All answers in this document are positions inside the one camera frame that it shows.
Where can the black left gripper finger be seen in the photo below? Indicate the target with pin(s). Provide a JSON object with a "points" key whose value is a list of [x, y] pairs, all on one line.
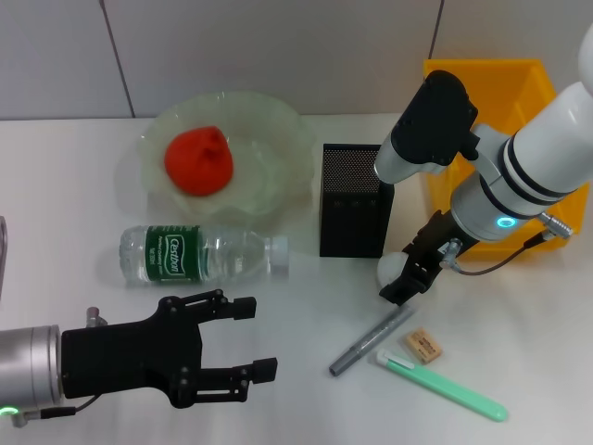
{"points": [[243, 308], [266, 370]]}

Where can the beige eraser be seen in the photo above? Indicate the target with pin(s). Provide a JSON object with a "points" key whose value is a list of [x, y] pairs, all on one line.
{"points": [[422, 345]]}

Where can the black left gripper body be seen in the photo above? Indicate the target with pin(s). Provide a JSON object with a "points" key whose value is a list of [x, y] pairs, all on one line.
{"points": [[125, 357]]}

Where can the grey marker pen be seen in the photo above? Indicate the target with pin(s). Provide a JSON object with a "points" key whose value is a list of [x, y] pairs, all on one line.
{"points": [[366, 343]]}

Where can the clear green-label water bottle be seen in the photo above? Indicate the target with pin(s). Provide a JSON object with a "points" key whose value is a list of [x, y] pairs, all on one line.
{"points": [[171, 254]]}

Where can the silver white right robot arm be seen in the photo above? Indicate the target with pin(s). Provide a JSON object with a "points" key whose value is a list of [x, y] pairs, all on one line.
{"points": [[546, 153]]}

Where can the green glass fruit plate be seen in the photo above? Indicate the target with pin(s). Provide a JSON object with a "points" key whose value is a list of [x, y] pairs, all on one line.
{"points": [[268, 157]]}

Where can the red tomato-shaped object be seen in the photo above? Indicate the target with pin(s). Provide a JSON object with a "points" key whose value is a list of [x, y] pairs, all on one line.
{"points": [[199, 162]]}

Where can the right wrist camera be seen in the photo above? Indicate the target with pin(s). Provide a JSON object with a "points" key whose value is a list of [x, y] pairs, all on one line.
{"points": [[431, 125]]}

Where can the black mesh pen holder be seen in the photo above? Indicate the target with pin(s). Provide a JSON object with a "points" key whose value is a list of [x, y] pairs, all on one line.
{"points": [[354, 222]]}

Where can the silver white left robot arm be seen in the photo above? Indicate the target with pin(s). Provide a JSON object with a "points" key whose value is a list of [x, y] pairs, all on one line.
{"points": [[28, 366]]}

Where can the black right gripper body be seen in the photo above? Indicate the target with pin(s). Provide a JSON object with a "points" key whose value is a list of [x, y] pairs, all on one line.
{"points": [[440, 241]]}

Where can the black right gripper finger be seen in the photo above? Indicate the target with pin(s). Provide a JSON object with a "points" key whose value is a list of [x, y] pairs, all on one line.
{"points": [[407, 289], [411, 249]]}

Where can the left wrist silver plug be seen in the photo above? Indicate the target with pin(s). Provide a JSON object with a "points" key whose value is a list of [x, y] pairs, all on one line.
{"points": [[95, 316]]}

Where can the white paper ball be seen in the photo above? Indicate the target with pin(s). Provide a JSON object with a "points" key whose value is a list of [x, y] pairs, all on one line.
{"points": [[391, 271]]}

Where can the yellow plastic bin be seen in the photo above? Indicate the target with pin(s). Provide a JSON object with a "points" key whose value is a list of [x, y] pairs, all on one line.
{"points": [[528, 88]]}

